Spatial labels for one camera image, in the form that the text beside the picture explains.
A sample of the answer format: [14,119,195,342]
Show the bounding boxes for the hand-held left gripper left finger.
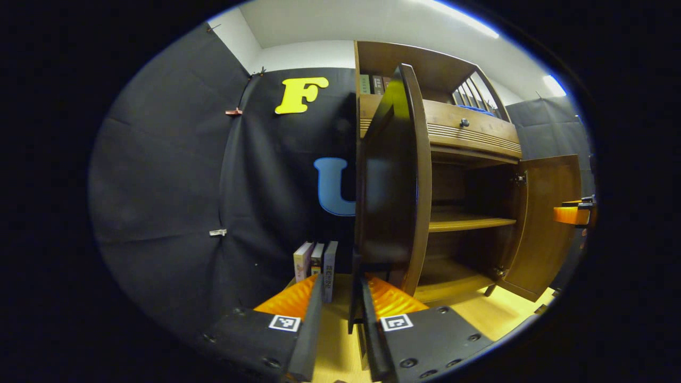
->
[198,273,325,382]

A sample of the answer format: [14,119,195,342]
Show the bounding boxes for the wooden double-door shoe cabinet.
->
[354,40,525,306]

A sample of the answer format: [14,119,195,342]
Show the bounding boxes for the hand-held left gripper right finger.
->
[361,274,497,383]

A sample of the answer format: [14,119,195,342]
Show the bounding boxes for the wooden shoe cabinet door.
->
[497,154,582,303]
[348,63,433,336]

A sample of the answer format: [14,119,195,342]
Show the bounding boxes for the wooden ribbed drawer front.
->
[359,94,523,159]

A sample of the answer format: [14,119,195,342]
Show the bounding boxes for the wooden inner cabinet shelf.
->
[428,207,517,233]

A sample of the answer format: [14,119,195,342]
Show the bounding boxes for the small ceiling light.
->
[543,74,566,97]

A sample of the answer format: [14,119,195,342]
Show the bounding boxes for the black door handle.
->
[348,253,368,335]

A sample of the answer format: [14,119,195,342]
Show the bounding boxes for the black backdrop cloth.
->
[505,98,594,198]
[89,21,357,346]

